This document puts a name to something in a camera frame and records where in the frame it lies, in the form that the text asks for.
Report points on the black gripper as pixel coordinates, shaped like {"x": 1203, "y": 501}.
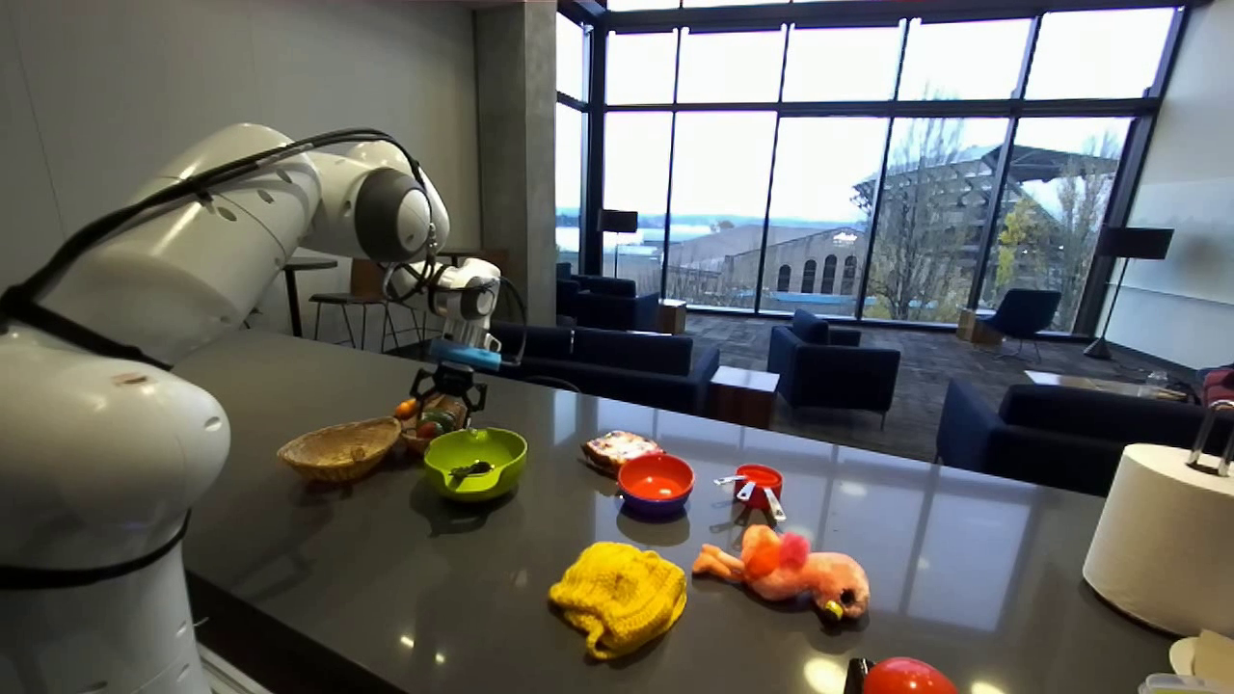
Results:
{"x": 447, "y": 379}

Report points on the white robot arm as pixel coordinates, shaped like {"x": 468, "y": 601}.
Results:
{"x": 105, "y": 450}

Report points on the green plastic bowl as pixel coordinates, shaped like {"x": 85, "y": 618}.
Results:
{"x": 474, "y": 465}

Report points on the woven wicker bowl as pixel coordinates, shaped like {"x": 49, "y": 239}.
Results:
{"x": 342, "y": 452}

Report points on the red bowl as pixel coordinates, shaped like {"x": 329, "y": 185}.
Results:
{"x": 657, "y": 484}

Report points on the red ball object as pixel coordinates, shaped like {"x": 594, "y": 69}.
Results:
{"x": 896, "y": 675}

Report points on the dark blue sofa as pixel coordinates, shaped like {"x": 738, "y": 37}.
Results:
{"x": 650, "y": 369}

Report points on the yellow cloth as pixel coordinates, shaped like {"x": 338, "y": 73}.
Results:
{"x": 618, "y": 599}

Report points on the small side table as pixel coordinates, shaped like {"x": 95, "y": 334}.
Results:
{"x": 740, "y": 394}

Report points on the dark blue armchair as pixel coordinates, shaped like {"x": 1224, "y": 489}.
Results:
{"x": 830, "y": 369}

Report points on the dark sofa right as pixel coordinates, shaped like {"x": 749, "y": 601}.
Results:
{"x": 1066, "y": 438}

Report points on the white paper towel roll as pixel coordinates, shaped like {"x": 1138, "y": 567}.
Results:
{"x": 1163, "y": 545}

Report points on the blue wrist camera box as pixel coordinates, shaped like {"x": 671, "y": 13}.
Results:
{"x": 464, "y": 355}

